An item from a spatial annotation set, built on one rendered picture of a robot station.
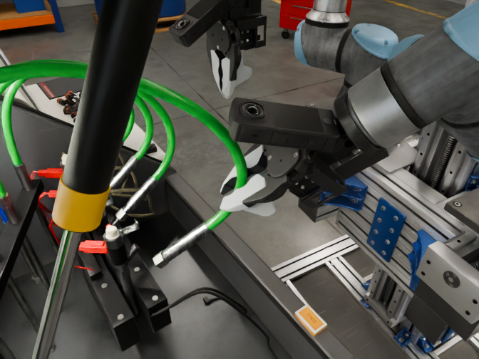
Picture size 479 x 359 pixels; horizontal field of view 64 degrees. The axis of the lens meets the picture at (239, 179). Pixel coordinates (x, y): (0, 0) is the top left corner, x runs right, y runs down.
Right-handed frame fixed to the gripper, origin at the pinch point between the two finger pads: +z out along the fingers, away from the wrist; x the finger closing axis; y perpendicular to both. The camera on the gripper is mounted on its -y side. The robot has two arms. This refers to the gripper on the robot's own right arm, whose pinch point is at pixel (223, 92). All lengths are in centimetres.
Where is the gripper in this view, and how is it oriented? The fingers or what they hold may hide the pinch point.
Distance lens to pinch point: 75.3
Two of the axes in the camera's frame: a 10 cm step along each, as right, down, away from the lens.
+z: 0.0, 7.9, 6.2
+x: -5.8, -5.0, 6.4
